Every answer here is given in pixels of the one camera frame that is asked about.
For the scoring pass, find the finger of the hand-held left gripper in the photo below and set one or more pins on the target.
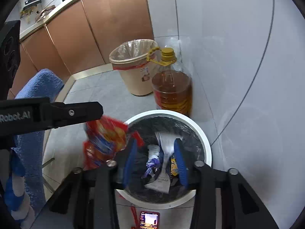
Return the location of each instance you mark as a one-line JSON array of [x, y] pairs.
[[76, 113]]

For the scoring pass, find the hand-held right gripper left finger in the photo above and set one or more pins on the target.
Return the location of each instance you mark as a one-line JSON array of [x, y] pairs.
[[129, 164]]

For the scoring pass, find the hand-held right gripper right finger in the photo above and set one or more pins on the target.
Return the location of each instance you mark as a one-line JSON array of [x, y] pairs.
[[181, 164]]

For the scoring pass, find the purple plastic lid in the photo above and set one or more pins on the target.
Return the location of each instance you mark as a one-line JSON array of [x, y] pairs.
[[152, 165]]

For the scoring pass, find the clear plastic sausage wrapper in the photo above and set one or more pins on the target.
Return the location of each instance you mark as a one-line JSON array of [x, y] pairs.
[[166, 143]]

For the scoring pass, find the white bin with black liner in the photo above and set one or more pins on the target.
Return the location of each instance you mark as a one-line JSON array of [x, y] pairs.
[[207, 152]]

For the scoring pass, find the dark red snack packet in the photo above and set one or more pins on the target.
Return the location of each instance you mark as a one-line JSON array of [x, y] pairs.
[[104, 140]]

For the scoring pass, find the person's left hand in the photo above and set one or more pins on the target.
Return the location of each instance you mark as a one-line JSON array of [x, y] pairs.
[[14, 188]]

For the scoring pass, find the white paper receipt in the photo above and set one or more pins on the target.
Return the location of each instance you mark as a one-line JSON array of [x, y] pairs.
[[158, 183]]

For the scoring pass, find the blue towel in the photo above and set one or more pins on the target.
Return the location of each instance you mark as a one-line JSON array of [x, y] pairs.
[[35, 148]]

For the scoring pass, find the smartphone with red case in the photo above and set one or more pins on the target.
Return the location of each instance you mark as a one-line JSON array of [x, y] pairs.
[[149, 220]]

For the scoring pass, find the beige bin with clear liner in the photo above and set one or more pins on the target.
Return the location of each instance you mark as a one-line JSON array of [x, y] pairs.
[[135, 76]]

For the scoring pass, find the cooking oil bottle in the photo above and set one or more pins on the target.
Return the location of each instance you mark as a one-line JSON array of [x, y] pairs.
[[172, 93]]

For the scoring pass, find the brown kitchen cabinet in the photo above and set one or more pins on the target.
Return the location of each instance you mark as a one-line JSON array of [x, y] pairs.
[[107, 23]]

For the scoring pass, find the copper pot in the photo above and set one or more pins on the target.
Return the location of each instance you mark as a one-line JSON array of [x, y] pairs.
[[45, 14]]

